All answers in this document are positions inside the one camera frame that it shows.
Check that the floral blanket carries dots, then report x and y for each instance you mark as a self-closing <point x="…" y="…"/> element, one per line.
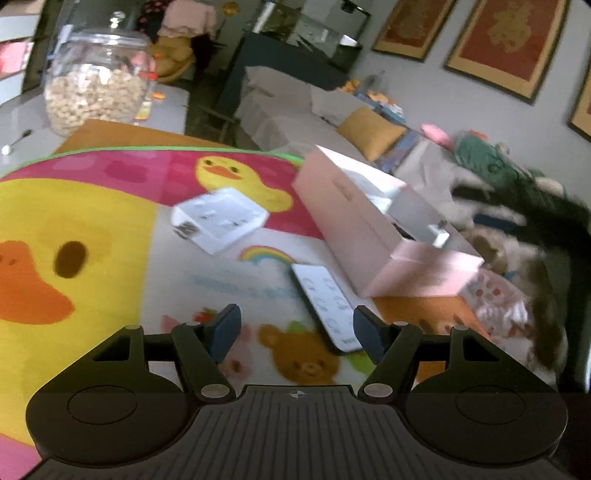
<point x="498" y="304"/>

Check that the yellow cushion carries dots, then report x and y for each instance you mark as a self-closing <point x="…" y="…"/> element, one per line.
<point x="371" y="134"/>

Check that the glass fish tank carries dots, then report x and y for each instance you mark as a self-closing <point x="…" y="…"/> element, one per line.
<point x="314" y="32"/>

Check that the black dotted cloth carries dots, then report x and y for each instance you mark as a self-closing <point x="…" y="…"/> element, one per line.
<point x="152" y="9"/>

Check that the glass jar of nuts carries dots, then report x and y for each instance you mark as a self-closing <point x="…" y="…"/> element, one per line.
<point x="92" y="92"/>

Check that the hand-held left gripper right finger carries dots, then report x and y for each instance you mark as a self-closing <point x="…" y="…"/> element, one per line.
<point x="369" y="330"/>

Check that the beige sofa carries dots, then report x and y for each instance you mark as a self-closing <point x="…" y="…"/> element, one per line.
<point x="286" y="124"/>

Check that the large red framed picture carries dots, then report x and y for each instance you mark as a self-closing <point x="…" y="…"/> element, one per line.
<point x="512" y="41"/>

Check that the brown plush toy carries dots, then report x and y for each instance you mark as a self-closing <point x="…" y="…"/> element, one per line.
<point x="494" y="247"/>

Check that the orange mat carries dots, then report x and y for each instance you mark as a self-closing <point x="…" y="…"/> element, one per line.
<point x="115" y="134"/>

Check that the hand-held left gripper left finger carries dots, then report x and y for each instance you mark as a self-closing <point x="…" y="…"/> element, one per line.
<point x="226" y="330"/>

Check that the pink plush toy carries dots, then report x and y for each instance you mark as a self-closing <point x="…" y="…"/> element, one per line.
<point x="434" y="133"/>

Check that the yellow bean bag chair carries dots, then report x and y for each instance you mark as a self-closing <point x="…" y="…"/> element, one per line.
<point x="173" y="53"/>

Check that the cartoon play mat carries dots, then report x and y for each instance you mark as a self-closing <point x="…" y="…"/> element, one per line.
<point x="92" y="198"/>

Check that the small jar with red lid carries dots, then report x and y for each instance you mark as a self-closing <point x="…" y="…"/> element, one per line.
<point x="149" y="76"/>

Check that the white rectangular box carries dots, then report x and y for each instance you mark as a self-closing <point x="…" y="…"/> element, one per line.
<point x="219" y="221"/>

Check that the white remote control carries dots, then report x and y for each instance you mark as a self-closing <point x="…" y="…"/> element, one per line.
<point x="323" y="295"/>

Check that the iridescent gift box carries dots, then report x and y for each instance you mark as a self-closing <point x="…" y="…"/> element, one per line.
<point x="399" y="152"/>

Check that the small red framed picture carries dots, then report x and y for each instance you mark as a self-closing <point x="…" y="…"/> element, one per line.
<point x="413" y="25"/>

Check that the green plush toy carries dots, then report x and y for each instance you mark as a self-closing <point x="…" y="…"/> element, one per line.
<point x="485" y="159"/>

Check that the metal spoon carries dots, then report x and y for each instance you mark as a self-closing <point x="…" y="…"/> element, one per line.
<point x="5" y="149"/>

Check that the pink cardboard box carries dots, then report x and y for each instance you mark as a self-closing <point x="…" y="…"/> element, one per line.
<point x="360" y="240"/>

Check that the pink clothes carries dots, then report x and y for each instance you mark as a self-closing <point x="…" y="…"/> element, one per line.
<point x="189" y="18"/>

